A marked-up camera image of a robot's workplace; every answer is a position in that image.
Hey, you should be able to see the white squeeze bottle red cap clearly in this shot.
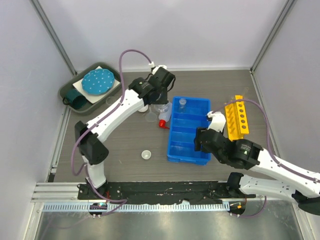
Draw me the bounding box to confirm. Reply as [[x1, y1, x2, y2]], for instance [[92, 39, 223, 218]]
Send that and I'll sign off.
[[158, 113, 172, 129]]

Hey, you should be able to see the blue divided plastic bin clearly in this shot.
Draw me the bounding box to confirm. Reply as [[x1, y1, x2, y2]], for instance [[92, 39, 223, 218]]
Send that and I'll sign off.
[[167, 96, 211, 166]]

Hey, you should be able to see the white slotted cable duct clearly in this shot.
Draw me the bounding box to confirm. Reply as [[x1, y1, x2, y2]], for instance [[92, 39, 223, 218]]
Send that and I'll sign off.
[[42, 202, 230, 213]]

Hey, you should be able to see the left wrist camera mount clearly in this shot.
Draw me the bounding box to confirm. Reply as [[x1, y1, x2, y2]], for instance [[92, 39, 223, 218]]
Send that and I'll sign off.
[[148, 61, 167, 75]]

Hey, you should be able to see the small translucent plastic cup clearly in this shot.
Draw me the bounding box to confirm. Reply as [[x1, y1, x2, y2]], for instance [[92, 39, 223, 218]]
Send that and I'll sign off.
[[141, 150, 152, 160]]

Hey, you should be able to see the dark green mug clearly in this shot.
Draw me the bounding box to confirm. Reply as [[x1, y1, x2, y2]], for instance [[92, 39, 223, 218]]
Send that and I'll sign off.
[[62, 89, 87, 110]]

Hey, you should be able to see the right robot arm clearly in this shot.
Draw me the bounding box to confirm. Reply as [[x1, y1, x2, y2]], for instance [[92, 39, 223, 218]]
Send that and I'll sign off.
[[194, 127, 320, 216]]

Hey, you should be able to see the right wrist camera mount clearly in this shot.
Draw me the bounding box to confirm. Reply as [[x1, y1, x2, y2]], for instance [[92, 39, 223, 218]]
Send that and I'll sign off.
[[206, 111, 226, 133]]

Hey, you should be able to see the clear glass flask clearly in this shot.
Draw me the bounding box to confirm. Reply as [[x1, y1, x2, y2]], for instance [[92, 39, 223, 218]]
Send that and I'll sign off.
[[154, 102, 172, 115]]

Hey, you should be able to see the right aluminium frame post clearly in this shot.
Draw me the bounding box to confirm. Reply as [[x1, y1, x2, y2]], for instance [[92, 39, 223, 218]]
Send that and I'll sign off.
[[250, 0, 297, 74]]

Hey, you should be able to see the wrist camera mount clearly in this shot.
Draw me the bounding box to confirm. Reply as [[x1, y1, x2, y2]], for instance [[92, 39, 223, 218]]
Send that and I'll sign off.
[[206, 111, 226, 133], [148, 61, 167, 75]]

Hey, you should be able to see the left aluminium frame post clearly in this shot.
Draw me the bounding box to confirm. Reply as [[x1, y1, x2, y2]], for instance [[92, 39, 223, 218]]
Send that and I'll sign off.
[[30, 0, 77, 76]]

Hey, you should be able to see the grey-green plastic tray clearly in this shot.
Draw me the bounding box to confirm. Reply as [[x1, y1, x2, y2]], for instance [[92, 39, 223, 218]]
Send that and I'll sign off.
[[58, 62, 122, 115]]

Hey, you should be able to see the clear glass beaker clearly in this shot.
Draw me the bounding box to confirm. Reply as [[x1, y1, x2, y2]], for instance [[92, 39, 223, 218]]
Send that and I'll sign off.
[[105, 96, 117, 106]]

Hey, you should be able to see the white square board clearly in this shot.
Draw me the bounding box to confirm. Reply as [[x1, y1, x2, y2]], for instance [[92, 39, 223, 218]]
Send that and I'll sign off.
[[72, 66, 121, 104]]

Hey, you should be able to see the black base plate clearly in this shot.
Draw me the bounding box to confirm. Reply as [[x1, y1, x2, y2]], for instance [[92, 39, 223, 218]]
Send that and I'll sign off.
[[77, 181, 256, 205]]

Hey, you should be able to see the aluminium frame post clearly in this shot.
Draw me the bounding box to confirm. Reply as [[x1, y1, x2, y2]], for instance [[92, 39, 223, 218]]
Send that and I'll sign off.
[[30, 0, 77, 76], [250, 0, 297, 74]]

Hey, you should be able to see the small white ceramic dish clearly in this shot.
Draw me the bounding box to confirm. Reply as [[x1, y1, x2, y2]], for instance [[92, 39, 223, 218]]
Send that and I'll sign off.
[[138, 105, 149, 113]]

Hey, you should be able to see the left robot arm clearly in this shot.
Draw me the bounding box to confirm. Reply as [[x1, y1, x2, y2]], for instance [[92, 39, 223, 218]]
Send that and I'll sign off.
[[74, 66, 176, 200]]

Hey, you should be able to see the yellow test tube rack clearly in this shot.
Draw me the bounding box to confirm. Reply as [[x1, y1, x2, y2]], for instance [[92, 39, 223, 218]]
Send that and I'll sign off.
[[224, 101, 250, 141]]

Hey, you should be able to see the blue dotted plate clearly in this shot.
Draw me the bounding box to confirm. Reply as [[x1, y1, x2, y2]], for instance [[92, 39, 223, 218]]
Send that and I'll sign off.
[[81, 68, 115, 96]]

